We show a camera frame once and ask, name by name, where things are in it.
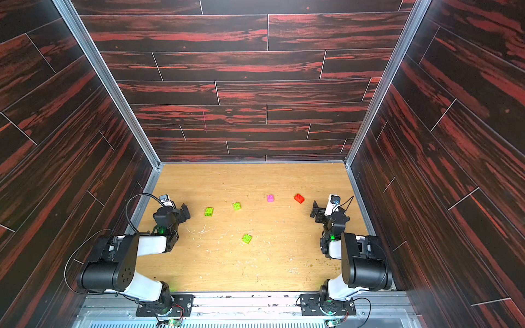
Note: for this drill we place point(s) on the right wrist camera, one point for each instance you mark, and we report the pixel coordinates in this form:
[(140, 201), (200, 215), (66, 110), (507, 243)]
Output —
[(332, 205)]

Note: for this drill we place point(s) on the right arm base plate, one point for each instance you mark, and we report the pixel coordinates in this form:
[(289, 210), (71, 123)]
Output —
[(316, 304)]

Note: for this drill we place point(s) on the aluminium front rail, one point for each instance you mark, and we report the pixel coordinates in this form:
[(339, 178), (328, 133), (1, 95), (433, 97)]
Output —
[(252, 309)]

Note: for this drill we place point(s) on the red lego brick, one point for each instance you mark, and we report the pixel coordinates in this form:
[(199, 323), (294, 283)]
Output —
[(299, 198)]

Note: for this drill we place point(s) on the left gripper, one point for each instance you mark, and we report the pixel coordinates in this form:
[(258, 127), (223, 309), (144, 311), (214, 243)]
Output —
[(182, 218)]

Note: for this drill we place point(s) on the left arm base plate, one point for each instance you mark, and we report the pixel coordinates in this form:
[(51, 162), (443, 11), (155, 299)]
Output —
[(177, 305)]

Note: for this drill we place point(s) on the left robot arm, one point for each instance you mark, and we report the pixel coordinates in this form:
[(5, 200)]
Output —
[(111, 266)]

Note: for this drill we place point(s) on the green lego brick front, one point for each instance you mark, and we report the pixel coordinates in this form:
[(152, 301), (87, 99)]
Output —
[(247, 238)]

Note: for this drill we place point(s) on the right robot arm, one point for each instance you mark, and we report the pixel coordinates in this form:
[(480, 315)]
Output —
[(364, 264)]

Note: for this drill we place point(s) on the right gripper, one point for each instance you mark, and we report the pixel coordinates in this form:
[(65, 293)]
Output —
[(321, 213)]

